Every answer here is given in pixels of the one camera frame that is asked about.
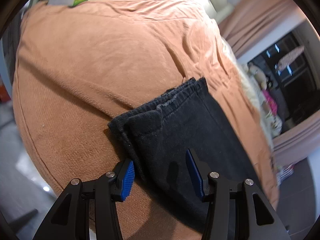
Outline black denim pants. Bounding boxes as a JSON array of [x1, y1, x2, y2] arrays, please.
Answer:
[[108, 78, 258, 231]]

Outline pink plush toy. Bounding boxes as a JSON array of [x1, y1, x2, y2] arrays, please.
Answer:
[[262, 90, 278, 116]]

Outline cream patterned duvet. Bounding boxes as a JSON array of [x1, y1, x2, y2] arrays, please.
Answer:
[[236, 63, 283, 152]]

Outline dark window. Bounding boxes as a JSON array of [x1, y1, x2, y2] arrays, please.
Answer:
[[250, 33, 319, 133]]

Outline orange bed blanket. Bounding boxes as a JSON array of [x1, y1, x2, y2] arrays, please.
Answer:
[[13, 0, 279, 239]]

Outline pink curtain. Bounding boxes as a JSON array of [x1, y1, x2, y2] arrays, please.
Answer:
[[219, 0, 319, 165]]

